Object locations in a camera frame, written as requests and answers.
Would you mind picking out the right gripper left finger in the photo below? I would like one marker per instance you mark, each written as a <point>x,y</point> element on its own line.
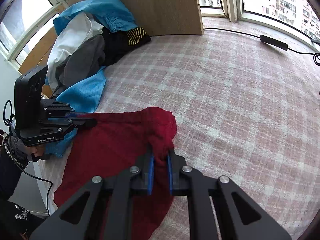
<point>102,208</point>

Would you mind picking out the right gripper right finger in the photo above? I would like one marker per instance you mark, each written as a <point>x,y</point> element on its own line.
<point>217,207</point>

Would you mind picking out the red knit sweater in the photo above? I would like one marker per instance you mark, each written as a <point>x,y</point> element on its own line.
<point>113,145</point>

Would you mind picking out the black patterned sleeve forearm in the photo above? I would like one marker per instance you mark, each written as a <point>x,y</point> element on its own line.
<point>16,221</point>

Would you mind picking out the person left hand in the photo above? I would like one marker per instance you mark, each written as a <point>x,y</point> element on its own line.
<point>36,153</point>

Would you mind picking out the pine plank panel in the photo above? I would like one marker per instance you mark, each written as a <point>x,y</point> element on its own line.
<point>40,53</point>

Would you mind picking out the dark grey garment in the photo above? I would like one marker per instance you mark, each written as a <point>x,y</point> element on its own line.
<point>83,63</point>

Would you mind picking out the pink plaid table cloth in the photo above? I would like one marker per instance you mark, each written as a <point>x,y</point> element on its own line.
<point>243,108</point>

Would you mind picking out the white shirt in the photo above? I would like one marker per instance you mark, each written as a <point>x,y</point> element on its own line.
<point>77,31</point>

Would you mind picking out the black garment yellow stripes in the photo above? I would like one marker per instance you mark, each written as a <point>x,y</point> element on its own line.
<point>120,43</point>

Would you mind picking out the black inline cable remote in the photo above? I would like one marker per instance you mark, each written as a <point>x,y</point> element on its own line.
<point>274,42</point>

